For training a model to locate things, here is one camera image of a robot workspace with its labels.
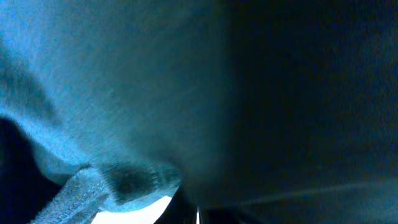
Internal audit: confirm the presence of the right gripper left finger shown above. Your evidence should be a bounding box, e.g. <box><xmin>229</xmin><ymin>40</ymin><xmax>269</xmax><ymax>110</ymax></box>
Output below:
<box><xmin>29</xmin><ymin>168</ymin><xmax>109</xmax><ymax>224</ymax></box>

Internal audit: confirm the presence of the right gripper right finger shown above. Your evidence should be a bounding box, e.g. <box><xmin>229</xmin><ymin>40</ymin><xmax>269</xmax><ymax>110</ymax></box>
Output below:
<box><xmin>154</xmin><ymin>187</ymin><xmax>249</xmax><ymax>224</ymax></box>

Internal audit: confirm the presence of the black t-shirt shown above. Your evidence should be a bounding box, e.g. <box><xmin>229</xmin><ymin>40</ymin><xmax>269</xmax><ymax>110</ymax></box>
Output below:
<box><xmin>1</xmin><ymin>1</ymin><xmax>397</xmax><ymax>223</ymax></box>

